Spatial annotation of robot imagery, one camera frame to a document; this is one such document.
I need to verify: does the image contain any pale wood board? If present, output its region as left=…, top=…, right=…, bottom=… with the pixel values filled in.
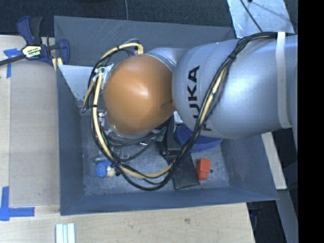
left=9, top=61, right=61, bottom=208

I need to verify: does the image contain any blue and cream toy figure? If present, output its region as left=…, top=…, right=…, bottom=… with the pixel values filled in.
left=95, top=160, right=116, bottom=179

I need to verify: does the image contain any grey metal bin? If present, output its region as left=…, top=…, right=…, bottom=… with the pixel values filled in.
left=53, top=15, right=280, bottom=216

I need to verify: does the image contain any red-orange small block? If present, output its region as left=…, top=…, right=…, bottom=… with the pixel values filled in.
left=195, top=158, right=213, bottom=181

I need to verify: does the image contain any blue bowl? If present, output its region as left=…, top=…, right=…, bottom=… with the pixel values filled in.
left=173, top=124, right=224, bottom=153

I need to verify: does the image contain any dark green flat block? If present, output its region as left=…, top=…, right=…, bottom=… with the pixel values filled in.
left=161, top=138, right=201, bottom=190

